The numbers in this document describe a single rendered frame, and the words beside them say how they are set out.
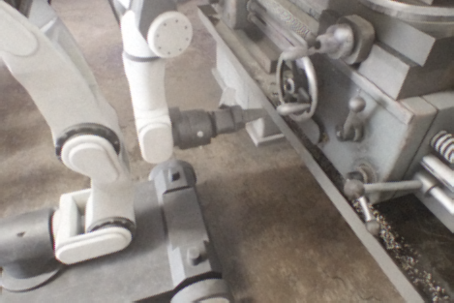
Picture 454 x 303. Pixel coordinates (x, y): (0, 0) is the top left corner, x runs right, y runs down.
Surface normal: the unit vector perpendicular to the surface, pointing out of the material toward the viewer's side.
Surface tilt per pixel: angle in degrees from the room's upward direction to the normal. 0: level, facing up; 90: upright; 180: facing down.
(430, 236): 0
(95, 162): 90
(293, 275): 0
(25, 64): 90
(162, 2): 93
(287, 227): 0
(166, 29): 93
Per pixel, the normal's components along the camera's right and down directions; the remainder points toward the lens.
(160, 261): 0.01, -0.76
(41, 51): 0.29, 0.62
